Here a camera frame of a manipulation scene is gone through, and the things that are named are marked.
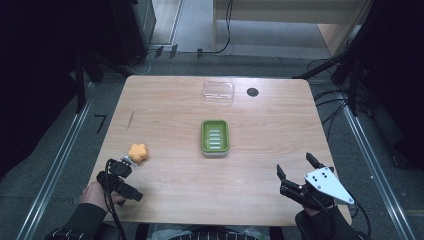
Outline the clear plastic container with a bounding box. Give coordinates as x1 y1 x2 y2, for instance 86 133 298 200
202 80 236 104

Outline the orange flower-shaped soap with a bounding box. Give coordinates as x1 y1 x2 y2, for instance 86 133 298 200
127 143 149 164

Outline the black metal stand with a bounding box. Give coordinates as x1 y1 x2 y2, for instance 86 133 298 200
73 49 134 114
293 19 378 116

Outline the person's right hand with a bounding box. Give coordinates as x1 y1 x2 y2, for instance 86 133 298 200
301 202 336 218

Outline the bundle of black floor cables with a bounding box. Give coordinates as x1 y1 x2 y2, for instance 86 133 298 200
306 57 374 141

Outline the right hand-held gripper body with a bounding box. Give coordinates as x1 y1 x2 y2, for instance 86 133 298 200
279 166 355 212

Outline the person's left hand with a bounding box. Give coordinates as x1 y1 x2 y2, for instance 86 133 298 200
79 181 128 213

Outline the metal floor rail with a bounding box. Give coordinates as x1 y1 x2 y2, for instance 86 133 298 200
15 83 96 240
337 89 418 240

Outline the light wooden desk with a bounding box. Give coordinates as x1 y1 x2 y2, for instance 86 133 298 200
212 0 374 58

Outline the person's striped clothing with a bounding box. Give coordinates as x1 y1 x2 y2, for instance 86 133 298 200
146 225 270 240

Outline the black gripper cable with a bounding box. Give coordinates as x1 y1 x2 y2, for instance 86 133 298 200
346 190 372 239
103 159 128 240

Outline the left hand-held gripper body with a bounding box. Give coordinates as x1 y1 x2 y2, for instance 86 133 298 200
96 158 144 203

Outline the black hanging cable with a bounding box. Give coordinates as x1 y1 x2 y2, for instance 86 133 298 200
201 0 234 56

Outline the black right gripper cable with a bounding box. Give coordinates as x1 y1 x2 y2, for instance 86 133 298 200
346 190 372 239

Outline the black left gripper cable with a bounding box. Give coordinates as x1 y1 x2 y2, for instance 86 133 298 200
103 159 128 240

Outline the dark cabinet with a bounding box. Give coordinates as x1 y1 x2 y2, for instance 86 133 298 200
109 0 157 66

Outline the green soap dish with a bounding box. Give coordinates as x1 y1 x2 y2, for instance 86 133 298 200
200 119 231 158

